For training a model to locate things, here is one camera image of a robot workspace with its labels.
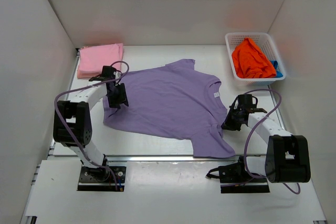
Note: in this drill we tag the folded pink t shirt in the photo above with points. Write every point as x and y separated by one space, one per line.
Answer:
92 59

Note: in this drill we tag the white plastic basket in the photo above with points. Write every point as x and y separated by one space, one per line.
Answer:
267 46

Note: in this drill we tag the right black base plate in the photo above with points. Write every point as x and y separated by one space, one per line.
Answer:
235 180

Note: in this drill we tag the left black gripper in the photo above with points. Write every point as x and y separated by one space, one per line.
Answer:
119 98

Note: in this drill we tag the orange t shirt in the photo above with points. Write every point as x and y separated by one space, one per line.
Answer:
250 62

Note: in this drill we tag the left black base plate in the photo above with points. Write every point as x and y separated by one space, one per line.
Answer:
100 180

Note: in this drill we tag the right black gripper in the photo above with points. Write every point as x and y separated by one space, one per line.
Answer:
231 121

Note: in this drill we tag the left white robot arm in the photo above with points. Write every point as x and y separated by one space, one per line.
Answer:
72 122

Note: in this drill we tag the purple t shirt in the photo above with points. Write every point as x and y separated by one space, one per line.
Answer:
174 101

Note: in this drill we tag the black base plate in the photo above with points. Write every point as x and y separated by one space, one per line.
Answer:
100 180
235 180

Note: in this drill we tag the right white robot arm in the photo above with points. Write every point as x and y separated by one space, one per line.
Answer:
287 155

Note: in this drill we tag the blue t shirt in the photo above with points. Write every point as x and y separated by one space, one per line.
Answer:
276 65

